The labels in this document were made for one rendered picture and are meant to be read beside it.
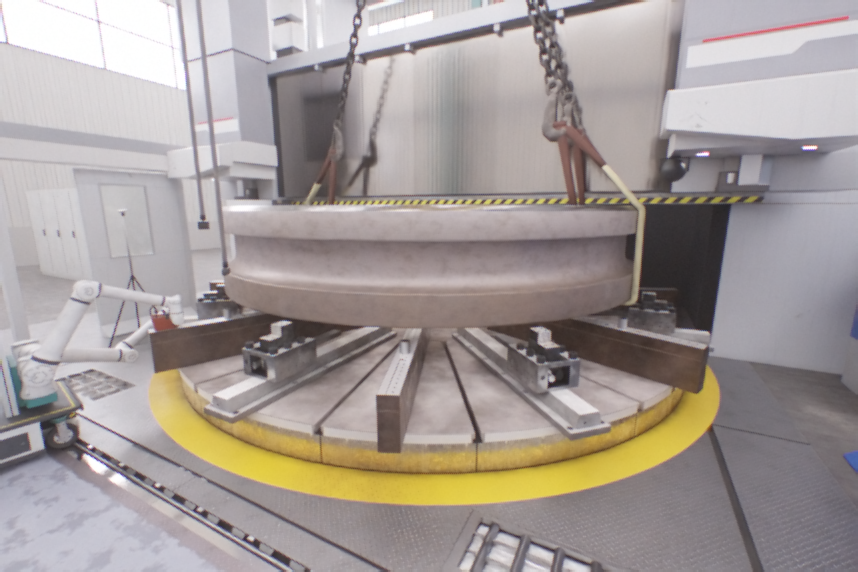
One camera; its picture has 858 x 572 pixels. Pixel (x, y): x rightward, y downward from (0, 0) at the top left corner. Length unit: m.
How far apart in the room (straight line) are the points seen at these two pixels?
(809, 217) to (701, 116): 2.44
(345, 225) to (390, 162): 3.65
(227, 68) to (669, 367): 6.51
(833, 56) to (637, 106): 1.92
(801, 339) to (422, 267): 4.39
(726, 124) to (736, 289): 2.53
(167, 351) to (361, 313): 1.92
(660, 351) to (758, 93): 1.96
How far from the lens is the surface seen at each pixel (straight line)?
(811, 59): 4.22
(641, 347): 3.83
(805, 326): 5.90
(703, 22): 4.22
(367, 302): 2.99
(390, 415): 2.40
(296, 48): 8.24
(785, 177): 4.67
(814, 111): 3.72
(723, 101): 3.65
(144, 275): 7.17
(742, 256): 5.63
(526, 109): 5.76
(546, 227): 3.13
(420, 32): 6.51
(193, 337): 4.22
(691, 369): 3.75
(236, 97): 6.68
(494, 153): 5.78
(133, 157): 7.01
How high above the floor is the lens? 1.74
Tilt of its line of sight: 11 degrees down
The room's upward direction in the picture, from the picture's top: straight up
